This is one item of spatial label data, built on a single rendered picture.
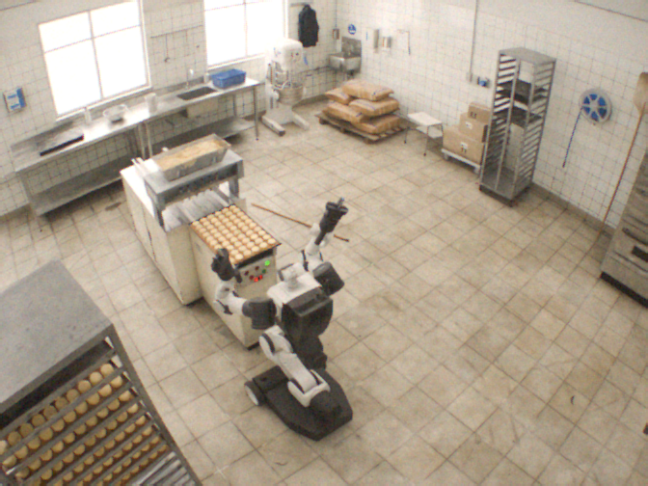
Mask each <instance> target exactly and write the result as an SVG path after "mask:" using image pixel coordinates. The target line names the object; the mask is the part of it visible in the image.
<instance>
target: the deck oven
mask: <svg viewBox="0 0 648 486"><path fill-rule="evenodd" d="M599 269H601V270H602V273H601V275H600V278H601V279H602V280H604V281H605V282H607V283H608V284H610V285H612V286H614V287H615V288H617V289H618V290H620V291H621V292H623V293H624V294H626V295H627V296H629V297H630V298H632V299H633V300H635V301H636V302H638V303H639V304H640V305H642V306H643V307H645V308H646V309H648V145H647V148H646V150H645V153H644V155H643V158H642V161H641V164H640V167H639V170H638V172H637V175H636V178H635V181H634V185H633V188H632V191H631V193H630V196H629V198H628V200H627V203H626V205H625V208H624V211H623V213H622V216H621V218H620V221H619V223H618V226H617V228H616V231H615V233H614V235H613V237H612V239H611V242H610V244H609V246H608V249H607V252H606V255H605V257H604V259H603V261H602V264H601V266H600V268H599Z"/></svg>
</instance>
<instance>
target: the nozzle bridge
mask: <svg viewBox="0 0 648 486"><path fill-rule="evenodd" d="M219 171H220V177H219ZM216 173H217V174H218V177H219V180H218V181H216V177H215V175H216ZM211 174H212V176H211ZM208 176H210V177H211V179H212V181H211V184H209V183H208ZM243 177H244V167H243V159H242V158H241V157H239V156H238V155H236V154H235V153H233V152H232V151H231V150H229V149H228V151H227V153H226V155H225V157H224V159H223V161H220V162H218V163H215V164H213V165H210V166H207V167H205V168H202V169H200V170H197V171H195V172H193V173H191V174H188V175H184V176H182V177H179V178H177V179H175V180H172V181H170V182H169V181H168V180H167V179H166V178H165V177H163V176H162V175H161V174H160V172H159V170H158V171H156V172H154V173H151V174H149V175H145V176H143V179H144V183H145V188H146V192H147V195H148V197H149V198H150V200H151V205H152V209H153V214H154V218H155V220H156V222H157V223H158V224H159V226H160V227H161V226H163V225H165V224H164V219H163V214H162V211H165V210H167V209H166V207H167V206H170V205H172V204H174V203H178V202H180V201H183V200H185V199H187V198H190V197H192V196H194V195H197V194H199V193H200V192H203V191H205V190H208V189H210V188H212V187H215V186H217V185H220V184H222V183H225V182H228V185H229V189H230V190H231V191H232V192H234V193H235V194H236V193H238V192H239V183H238V179H240V178H243ZM204 178H205V183H204ZM202 179H203V183H204V187H202V183H201V181H202ZM197 180H198V187H197V190H195V188H194V181H196V183H197ZM189 182H190V184H189ZM187 184H188V186H189V189H190V185H191V189H190V193H187V188H186V187H187ZM182 186H183V193H182V196H180V195H179V187H181V190H182Z"/></svg>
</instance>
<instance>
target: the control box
mask: <svg viewBox="0 0 648 486"><path fill-rule="evenodd" d="M266 261H269V264H268V265H265V262H266ZM257 266H259V268H258V270H256V267H257ZM263 269H266V273H265V274H263V273H262V270H263ZM246 271H249V274H248V275H247V276H246V275H245V272H246ZM239 272H240V274H241V277H242V279H243V281H242V283H240V284H241V286H242V287H243V288H244V287H246V286H248V285H250V284H253V283H255V282H256V279H257V280H258V281H260V279H263V278H265V277H267V276H269V275H271V274H273V264H272V257H271V256H270V255H269V256H265V257H263V258H261V259H259V260H257V261H255V262H253V263H251V264H249V265H247V266H245V267H243V268H241V269H239ZM251 276H254V278H253V279H252V280H250V277H251ZM260 276H261V277H260Z"/></svg>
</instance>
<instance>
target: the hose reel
mask: <svg viewBox="0 0 648 486"><path fill-rule="evenodd" d="M579 109H580V112H579V115H578V117H577V120H576V123H575V126H574V129H573V133H572V136H571V139H570V142H569V146H568V148H567V152H566V156H565V158H564V162H563V166H562V167H563V168H564V166H565V162H566V157H567V154H568V150H569V147H570V144H571V141H572V138H573V134H574V131H575V128H576V125H577V122H578V119H579V116H580V114H581V115H582V116H583V117H584V118H585V119H586V120H587V121H588V122H591V123H593V125H594V126H596V123H601V122H603V121H605V120H606V119H607V118H608V117H609V115H610V113H611V101H610V99H609V97H608V95H607V94H606V93H605V92H604V91H602V90H600V89H597V88H591V89H588V90H586V91H584V92H583V93H582V94H581V95H580V98H579ZM581 109H582V111H583V112H584V114H583V113H582V111H581ZM584 115H586V116H587V118H586V117H585V116H584ZM590 120H591V121H590Z"/></svg>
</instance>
